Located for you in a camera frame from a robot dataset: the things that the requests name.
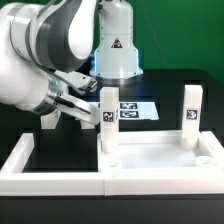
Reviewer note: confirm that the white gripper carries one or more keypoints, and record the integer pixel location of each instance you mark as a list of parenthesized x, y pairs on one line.
[(75, 107)]

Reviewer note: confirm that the white desk top tray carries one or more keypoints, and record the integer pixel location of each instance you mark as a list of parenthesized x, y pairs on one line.
[(159, 150)]

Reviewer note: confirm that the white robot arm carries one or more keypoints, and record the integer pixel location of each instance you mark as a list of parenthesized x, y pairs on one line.
[(75, 43)]

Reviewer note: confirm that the fiducial marker sheet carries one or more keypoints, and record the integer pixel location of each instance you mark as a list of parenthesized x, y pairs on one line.
[(131, 111)]

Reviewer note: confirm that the white U-shaped fence frame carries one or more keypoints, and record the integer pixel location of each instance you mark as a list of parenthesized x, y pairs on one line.
[(15, 181)]

